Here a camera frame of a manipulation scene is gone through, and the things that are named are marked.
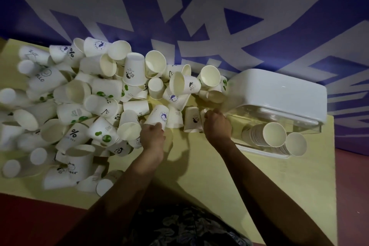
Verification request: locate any stack of nested paper cups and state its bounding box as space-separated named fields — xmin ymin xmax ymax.
xmin=242 ymin=122 xmax=288 ymax=149
xmin=276 ymin=132 xmax=308 ymax=157

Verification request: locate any person's left hand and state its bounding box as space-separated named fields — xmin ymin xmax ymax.
xmin=139 ymin=122 xmax=167 ymax=157

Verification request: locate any pile of white paper cups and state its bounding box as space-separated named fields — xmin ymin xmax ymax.
xmin=0 ymin=37 xmax=229 ymax=197

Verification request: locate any white paper cup blue emblem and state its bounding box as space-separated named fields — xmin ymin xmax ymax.
xmin=144 ymin=104 xmax=170 ymax=131

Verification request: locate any person's right hand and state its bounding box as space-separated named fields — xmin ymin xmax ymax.
xmin=203 ymin=109 xmax=236 ymax=151

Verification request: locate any person's right forearm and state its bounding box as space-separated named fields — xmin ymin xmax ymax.
xmin=220 ymin=140 xmax=336 ymax=246

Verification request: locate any dark floral garment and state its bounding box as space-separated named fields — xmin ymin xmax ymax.
xmin=123 ymin=202 xmax=255 ymax=246

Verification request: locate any clear plastic storage box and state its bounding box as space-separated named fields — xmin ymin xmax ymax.
xmin=224 ymin=104 xmax=322 ymax=159

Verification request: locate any person's left forearm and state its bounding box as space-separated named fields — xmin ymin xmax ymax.
xmin=59 ymin=148 xmax=166 ymax=246

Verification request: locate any white plastic box lid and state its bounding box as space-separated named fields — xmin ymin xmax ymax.
xmin=227 ymin=68 xmax=328 ymax=126

